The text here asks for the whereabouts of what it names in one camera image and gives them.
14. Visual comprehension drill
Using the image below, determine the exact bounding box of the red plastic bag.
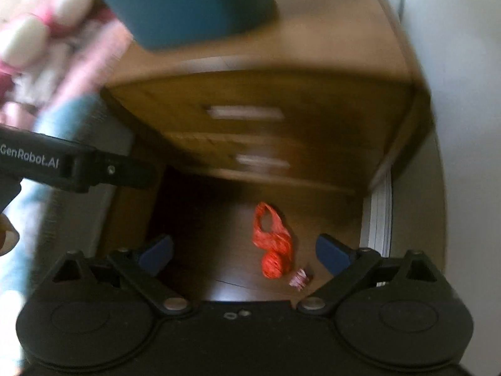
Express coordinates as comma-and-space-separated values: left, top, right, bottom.
252, 202, 294, 279

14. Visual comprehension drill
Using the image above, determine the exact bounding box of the small red candy wrapper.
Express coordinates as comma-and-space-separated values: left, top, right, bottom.
289, 268, 311, 292

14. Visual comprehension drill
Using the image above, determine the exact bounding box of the wooden nightstand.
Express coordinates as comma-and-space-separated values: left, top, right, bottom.
102, 0, 431, 194

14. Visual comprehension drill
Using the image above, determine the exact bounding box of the pink plush toy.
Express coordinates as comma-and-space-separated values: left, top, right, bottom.
1, 0, 115, 99

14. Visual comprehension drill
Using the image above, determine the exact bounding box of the person's left hand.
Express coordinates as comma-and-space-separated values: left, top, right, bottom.
0, 214, 19, 256

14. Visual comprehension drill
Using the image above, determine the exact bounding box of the dark teal trash bin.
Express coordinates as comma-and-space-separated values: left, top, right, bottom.
104, 0, 275, 50

